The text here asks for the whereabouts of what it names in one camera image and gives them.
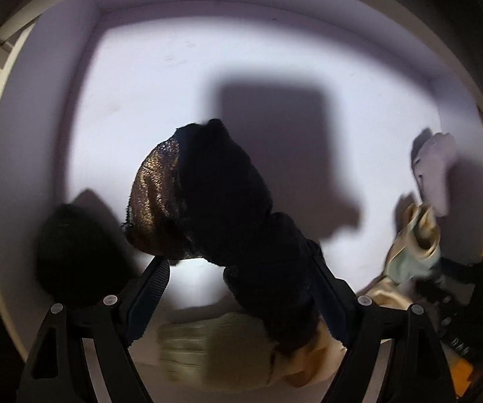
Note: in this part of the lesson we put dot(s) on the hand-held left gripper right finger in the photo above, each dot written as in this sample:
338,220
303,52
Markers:
335,306

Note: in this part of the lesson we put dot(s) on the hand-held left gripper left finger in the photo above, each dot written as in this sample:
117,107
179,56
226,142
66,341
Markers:
149,296

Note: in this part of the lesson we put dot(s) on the grey-green cloth bundle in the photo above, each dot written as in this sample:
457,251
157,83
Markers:
415,262

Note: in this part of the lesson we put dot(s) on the black fuzzy sock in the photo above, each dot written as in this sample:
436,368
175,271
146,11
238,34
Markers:
77,252

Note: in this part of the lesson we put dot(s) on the navy lace underwear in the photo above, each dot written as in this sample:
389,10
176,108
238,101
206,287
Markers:
224,201

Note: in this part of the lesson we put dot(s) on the white drawer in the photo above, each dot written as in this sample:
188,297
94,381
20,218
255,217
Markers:
266,50

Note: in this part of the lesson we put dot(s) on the beige cloth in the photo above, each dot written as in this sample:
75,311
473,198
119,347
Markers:
388,296

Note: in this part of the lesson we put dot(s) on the tan cloth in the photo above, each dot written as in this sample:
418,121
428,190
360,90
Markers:
308,367

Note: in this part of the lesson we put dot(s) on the grey-white ribbed cloth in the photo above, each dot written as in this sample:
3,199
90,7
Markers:
207,344

